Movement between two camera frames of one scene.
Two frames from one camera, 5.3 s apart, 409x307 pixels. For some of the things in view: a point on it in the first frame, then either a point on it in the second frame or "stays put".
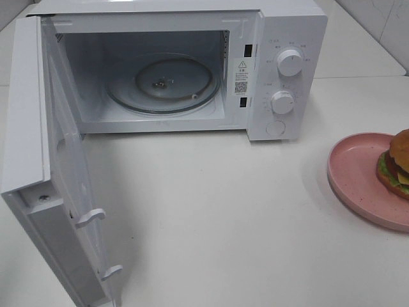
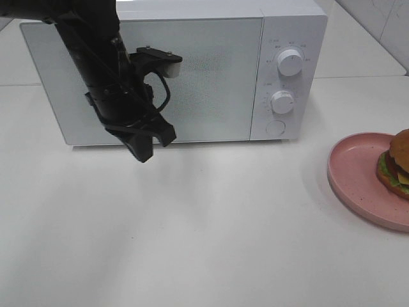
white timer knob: (282, 102) stays put
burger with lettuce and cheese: (393, 165) stays put
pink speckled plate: (353, 177) stays put
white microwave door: (46, 181) → (217, 96)
